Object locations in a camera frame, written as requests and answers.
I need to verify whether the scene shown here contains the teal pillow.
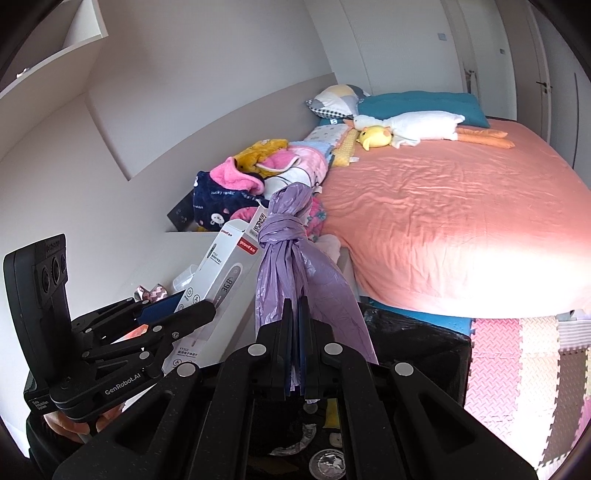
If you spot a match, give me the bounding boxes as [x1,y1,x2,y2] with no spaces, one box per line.
[356,91,491,129]

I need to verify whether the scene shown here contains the round foil bowl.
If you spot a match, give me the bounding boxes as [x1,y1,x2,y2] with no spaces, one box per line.
[308,450,347,480]

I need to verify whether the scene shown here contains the white goose plush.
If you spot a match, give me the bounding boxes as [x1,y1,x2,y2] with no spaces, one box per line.
[342,111,509,151]

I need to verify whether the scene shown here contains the pink fleece cloth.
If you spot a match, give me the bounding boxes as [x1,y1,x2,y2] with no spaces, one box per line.
[210,147,301,190]

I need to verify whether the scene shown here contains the foam puzzle floor mats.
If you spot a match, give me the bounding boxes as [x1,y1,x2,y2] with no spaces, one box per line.
[402,308,591,480]

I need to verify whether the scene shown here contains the mustard yellow plush blanket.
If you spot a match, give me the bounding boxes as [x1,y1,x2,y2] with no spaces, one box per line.
[233,137,289,174]

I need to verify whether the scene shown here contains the small orange box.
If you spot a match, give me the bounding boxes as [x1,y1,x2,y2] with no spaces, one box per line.
[113,323,148,344]

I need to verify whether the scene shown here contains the bed with pink sheet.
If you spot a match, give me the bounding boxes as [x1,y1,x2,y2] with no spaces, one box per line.
[318,117,591,324]

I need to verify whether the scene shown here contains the yellow patterned small pillow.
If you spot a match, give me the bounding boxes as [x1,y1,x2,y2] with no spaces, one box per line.
[330,131,362,168]

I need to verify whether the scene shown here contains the pink and white blanket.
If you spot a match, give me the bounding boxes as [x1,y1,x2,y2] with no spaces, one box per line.
[263,145,331,195]

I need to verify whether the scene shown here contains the long yellow cardboard box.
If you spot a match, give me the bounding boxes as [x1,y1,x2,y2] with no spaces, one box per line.
[323,399,342,430]

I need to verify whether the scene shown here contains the yellow duck plush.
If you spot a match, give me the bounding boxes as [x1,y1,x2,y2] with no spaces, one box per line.
[358,126,393,151]

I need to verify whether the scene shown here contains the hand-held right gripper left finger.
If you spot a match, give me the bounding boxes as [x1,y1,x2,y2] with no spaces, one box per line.
[53,299,298,480]

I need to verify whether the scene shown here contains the purple plastic bag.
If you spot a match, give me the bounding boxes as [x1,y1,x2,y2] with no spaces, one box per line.
[255,182,380,398]

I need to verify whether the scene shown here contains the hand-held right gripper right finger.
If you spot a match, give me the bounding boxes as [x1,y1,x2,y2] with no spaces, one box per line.
[300,298,539,480]

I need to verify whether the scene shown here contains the person's left hand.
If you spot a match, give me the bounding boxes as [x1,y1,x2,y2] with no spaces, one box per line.
[44,401,125,445]

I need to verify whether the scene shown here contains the white patterned pillow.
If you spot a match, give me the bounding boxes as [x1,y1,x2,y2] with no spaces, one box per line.
[305,124,349,146]

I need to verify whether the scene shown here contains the black wall outlet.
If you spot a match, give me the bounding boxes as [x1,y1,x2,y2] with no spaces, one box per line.
[166,189,197,232]

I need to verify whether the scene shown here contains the black trash bag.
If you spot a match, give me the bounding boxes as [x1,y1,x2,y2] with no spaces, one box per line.
[245,300,472,480]

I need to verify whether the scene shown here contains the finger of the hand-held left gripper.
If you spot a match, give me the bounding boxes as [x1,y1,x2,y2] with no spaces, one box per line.
[73,291,185,345]
[84,300,218,371]

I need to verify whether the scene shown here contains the checked patchwork pillow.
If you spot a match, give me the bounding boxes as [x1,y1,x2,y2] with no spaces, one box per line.
[305,84,370,119]

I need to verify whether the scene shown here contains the white wall shelf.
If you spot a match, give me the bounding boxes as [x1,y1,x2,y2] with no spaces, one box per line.
[0,0,109,100]

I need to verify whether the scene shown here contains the pink floral cloth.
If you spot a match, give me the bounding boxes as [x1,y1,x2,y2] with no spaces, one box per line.
[305,196,326,243]

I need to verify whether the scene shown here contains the white door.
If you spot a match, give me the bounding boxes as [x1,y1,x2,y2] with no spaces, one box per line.
[526,0,583,171]

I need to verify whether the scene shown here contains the long white cardboard box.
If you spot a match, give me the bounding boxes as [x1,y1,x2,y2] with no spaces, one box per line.
[171,217,269,370]

